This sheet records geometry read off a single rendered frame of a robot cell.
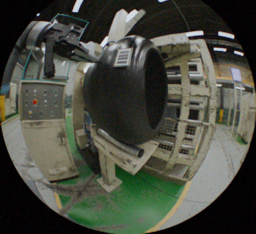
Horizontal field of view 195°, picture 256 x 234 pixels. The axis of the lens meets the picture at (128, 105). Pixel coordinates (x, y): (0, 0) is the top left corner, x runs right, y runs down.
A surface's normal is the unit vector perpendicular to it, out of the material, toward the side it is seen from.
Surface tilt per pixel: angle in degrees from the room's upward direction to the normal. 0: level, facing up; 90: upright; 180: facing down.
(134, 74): 90
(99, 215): 0
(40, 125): 90
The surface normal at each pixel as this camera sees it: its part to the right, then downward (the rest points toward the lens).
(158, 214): 0.07, -1.00
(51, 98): 0.77, 0.09
